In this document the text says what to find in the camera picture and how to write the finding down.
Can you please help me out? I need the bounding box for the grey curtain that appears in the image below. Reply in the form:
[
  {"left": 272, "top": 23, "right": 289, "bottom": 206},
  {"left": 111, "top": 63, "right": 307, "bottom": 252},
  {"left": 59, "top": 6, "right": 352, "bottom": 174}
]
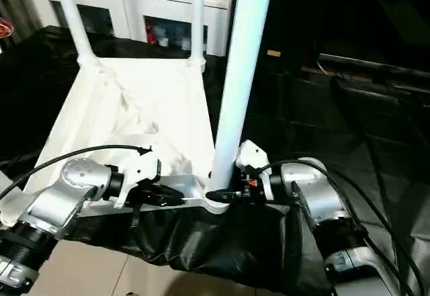
[{"left": 0, "top": 0, "right": 35, "bottom": 42}]

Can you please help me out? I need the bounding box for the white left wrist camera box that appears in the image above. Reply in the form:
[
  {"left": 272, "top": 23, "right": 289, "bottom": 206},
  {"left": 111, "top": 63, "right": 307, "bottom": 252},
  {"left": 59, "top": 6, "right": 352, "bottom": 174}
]
[{"left": 115, "top": 146, "right": 163, "bottom": 209}]

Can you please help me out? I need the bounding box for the black work mat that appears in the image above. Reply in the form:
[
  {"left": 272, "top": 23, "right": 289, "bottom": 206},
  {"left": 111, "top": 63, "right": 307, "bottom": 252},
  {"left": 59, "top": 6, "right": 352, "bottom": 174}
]
[{"left": 0, "top": 26, "right": 430, "bottom": 296}]

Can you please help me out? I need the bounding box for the white plastic table top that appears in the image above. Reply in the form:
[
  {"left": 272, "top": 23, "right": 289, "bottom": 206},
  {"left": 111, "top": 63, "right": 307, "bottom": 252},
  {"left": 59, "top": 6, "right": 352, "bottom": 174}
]
[{"left": 0, "top": 56, "right": 233, "bottom": 229}]

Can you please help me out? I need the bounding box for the red wire bundle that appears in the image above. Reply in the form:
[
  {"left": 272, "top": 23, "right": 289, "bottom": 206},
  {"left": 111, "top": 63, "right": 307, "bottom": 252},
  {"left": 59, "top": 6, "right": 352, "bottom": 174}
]
[{"left": 0, "top": 19, "right": 15, "bottom": 39}]

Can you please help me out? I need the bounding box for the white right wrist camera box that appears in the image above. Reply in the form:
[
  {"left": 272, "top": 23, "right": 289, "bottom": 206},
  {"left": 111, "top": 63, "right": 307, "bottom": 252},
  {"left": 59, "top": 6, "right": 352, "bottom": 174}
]
[{"left": 235, "top": 138, "right": 275, "bottom": 201}]

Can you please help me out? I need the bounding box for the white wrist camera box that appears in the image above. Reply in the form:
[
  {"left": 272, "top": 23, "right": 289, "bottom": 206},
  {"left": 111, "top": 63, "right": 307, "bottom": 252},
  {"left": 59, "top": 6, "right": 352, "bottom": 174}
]
[
  {"left": 115, "top": 146, "right": 163, "bottom": 209},
  {"left": 235, "top": 138, "right": 275, "bottom": 201}
]

